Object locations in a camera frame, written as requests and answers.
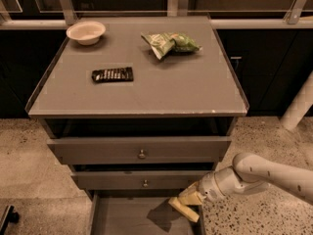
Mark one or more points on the grey top drawer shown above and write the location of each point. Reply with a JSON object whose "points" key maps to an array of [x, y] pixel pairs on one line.
{"points": [[125, 150]]}

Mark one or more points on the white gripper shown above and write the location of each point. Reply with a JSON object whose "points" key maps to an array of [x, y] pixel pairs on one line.
{"points": [[207, 185]]}

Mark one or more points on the grey drawer cabinet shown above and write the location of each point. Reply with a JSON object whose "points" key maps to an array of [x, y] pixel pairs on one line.
{"points": [[183, 94]]}

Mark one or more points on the green snack bag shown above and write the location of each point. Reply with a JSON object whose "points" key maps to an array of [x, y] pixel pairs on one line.
{"points": [[163, 43]]}

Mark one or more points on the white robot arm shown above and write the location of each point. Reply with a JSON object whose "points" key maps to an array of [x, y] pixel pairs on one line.
{"points": [[248, 174]]}

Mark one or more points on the grey middle drawer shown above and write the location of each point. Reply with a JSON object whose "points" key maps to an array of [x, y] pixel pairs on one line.
{"points": [[133, 180]]}

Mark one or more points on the black caster wheel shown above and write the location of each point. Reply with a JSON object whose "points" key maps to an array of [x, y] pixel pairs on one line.
{"points": [[9, 216]]}

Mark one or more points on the metal middle drawer knob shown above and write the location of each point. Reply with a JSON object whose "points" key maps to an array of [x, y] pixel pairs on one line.
{"points": [[145, 183]]}

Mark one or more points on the white bowl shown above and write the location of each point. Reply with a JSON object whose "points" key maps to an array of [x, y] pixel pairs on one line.
{"points": [[86, 33]]}

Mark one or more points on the metal top drawer knob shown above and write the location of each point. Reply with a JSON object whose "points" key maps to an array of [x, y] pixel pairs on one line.
{"points": [[142, 154]]}

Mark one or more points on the metal railing frame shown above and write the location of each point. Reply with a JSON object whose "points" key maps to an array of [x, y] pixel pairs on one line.
{"points": [[224, 14]]}

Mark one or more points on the metal drawer knob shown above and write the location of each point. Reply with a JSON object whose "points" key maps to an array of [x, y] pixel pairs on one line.
{"points": [[145, 183], [142, 154]]}

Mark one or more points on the grey open bottom drawer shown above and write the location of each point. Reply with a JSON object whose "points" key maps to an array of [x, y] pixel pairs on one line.
{"points": [[126, 214]]}

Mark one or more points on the white post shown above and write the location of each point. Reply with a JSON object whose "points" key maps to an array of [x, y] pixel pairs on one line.
{"points": [[299, 106]]}

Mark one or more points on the black snack bar packet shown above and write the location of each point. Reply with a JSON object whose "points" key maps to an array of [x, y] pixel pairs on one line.
{"points": [[113, 75]]}

